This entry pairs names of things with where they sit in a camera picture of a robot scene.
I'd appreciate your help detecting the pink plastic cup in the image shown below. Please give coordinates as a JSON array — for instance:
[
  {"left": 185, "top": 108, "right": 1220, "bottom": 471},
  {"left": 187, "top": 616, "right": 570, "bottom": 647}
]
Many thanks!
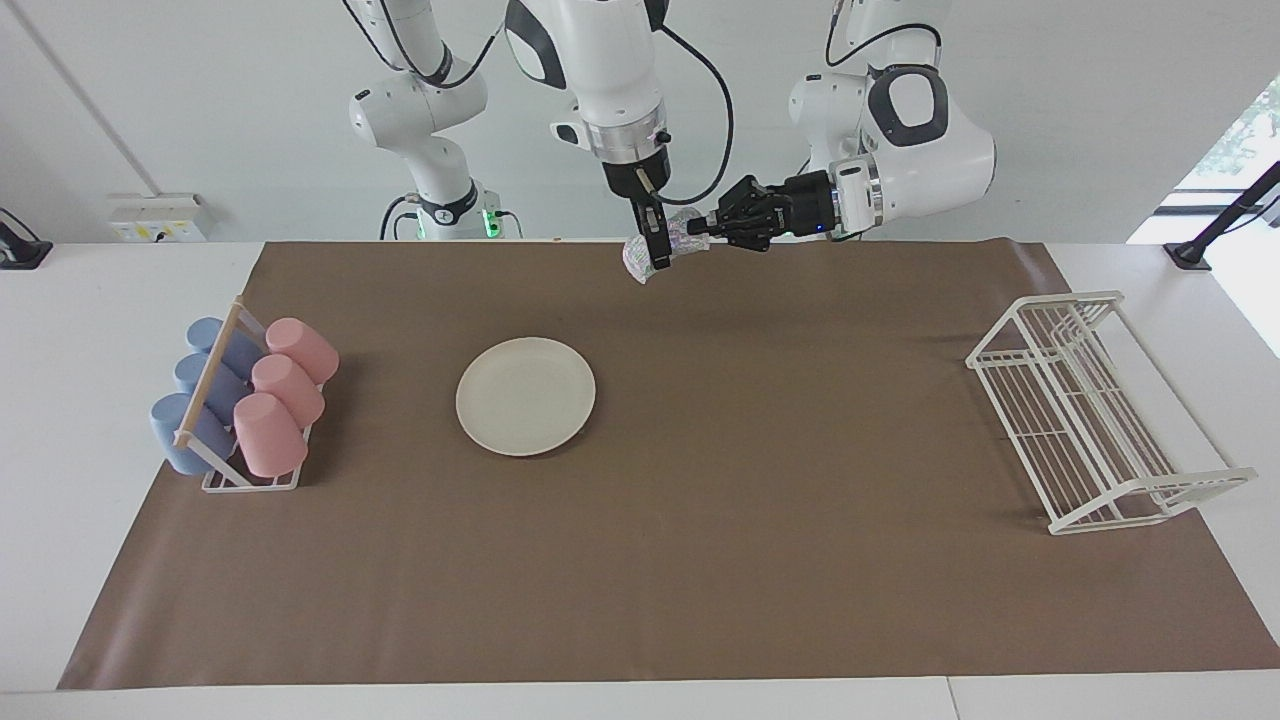
[
  {"left": 251, "top": 354, "right": 326, "bottom": 429},
  {"left": 233, "top": 392, "right": 309, "bottom": 478},
  {"left": 265, "top": 317, "right": 340, "bottom": 386}
]

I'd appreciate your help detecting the brown table mat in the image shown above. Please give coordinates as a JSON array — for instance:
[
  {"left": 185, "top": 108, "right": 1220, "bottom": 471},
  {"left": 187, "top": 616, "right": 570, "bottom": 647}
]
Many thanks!
[{"left": 57, "top": 240, "right": 1280, "bottom": 691}]

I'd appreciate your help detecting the white wall power strip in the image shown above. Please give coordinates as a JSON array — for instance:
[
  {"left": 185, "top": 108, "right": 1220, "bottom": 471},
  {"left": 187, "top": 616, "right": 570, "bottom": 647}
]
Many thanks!
[{"left": 108, "top": 194, "right": 208, "bottom": 243}]

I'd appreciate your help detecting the white wire dish rack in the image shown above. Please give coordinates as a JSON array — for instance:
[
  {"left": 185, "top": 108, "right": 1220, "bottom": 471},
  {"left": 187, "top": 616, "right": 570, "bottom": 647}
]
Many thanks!
[{"left": 965, "top": 291, "right": 1259, "bottom": 536}]

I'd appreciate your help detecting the blue plastic cup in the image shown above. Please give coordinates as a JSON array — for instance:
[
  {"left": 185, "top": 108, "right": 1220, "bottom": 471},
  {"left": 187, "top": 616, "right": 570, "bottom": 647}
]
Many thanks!
[
  {"left": 174, "top": 352, "right": 251, "bottom": 421},
  {"left": 150, "top": 392, "right": 236, "bottom": 476},
  {"left": 186, "top": 317, "right": 263, "bottom": 379}
]

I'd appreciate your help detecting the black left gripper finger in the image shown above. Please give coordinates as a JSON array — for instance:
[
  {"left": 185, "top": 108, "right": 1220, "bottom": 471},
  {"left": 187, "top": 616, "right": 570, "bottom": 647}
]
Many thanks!
[
  {"left": 690, "top": 176, "right": 769, "bottom": 233},
  {"left": 705, "top": 220, "right": 776, "bottom": 251}
]

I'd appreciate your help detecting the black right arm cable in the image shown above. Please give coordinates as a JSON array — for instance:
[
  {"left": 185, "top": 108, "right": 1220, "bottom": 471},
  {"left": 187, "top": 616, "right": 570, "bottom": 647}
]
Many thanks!
[{"left": 640, "top": 20, "right": 736, "bottom": 208}]

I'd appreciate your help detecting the cream round plate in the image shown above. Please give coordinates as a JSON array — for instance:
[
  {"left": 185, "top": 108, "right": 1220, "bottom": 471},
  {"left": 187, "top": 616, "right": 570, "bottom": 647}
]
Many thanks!
[{"left": 456, "top": 337, "right": 597, "bottom": 458}]

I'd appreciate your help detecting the black clamp mount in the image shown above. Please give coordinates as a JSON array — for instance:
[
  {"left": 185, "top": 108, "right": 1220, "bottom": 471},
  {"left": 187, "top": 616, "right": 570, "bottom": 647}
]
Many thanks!
[{"left": 0, "top": 207, "right": 53, "bottom": 271}]

